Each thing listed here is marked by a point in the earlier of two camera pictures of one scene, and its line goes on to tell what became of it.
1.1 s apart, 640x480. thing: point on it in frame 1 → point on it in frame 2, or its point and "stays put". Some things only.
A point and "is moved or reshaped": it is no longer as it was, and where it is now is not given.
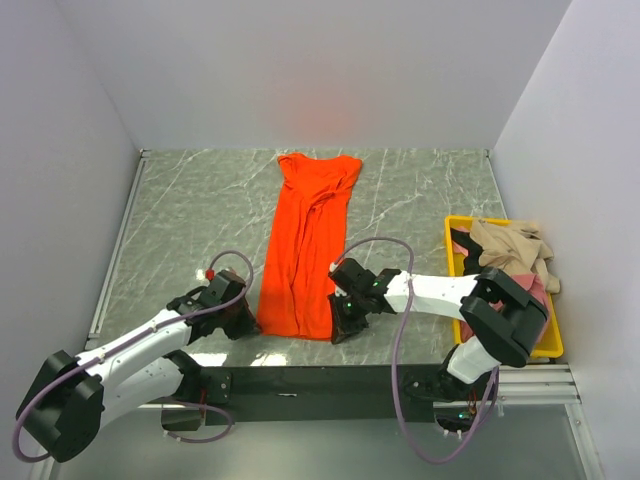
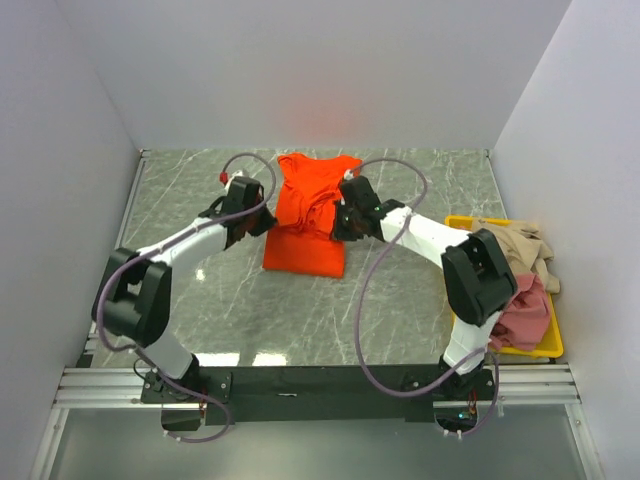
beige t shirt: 516,248 stays put
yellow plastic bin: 551,344 stays put
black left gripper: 248,324 → 268,221
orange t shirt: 307,241 is moved or reshaped
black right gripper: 342,327 → 338,231
